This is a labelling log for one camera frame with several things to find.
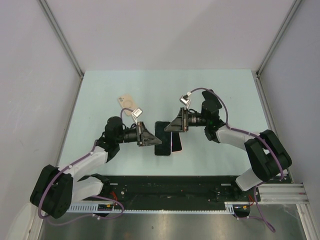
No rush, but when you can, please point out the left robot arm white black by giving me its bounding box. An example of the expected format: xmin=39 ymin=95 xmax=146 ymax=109
xmin=30 ymin=116 xmax=162 ymax=220

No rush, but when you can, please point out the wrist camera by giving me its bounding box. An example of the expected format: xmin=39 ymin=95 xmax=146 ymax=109
xmin=131 ymin=107 xmax=143 ymax=124
xmin=179 ymin=94 xmax=191 ymax=109

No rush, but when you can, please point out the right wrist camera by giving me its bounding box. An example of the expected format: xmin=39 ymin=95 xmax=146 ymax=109
xmin=179 ymin=94 xmax=191 ymax=109

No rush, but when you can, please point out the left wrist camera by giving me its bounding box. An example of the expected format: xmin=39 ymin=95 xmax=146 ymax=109
xmin=131 ymin=107 xmax=143 ymax=124

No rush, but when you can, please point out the left aluminium corner post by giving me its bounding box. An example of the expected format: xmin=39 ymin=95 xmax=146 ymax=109
xmin=37 ymin=0 xmax=85 ymax=79

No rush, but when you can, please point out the right aluminium corner post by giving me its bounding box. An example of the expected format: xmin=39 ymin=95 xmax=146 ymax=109
xmin=255 ymin=0 xmax=303 ymax=76

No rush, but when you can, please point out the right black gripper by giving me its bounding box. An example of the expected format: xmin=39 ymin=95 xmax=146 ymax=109
xmin=164 ymin=107 xmax=209 ymax=133

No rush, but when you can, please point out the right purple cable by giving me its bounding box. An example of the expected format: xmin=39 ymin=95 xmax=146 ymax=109
xmin=187 ymin=87 xmax=286 ymax=233

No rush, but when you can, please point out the white slotted cable duct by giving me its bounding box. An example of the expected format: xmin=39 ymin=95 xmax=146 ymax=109
xmin=67 ymin=201 xmax=251 ymax=216

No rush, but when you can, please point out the aluminium corner post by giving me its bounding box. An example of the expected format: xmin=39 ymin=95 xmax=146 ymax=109
xmin=37 ymin=0 xmax=85 ymax=79
xmin=255 ymin=0 xmax=303 ymax=76

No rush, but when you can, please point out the beige magsafe phone case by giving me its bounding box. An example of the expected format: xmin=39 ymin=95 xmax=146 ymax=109
xmin=117 ymin=94 xmax=138 ymax=116

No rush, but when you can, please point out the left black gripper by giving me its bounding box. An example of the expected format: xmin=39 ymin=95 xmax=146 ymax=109
xmin=115 ymin=121 xmax=161 ymax=147

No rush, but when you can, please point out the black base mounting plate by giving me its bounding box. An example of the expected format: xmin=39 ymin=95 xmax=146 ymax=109
xmin=99 ymin=175 xmax=260 ymax=206

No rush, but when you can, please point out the pink phone case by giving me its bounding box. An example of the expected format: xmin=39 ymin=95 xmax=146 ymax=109
xmin=170 ymin=130 xmax=183 ymax=154

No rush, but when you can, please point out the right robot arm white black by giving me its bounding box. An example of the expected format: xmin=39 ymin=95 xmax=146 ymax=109
xmin=164 ymin=87 xmax=292 ymax=201

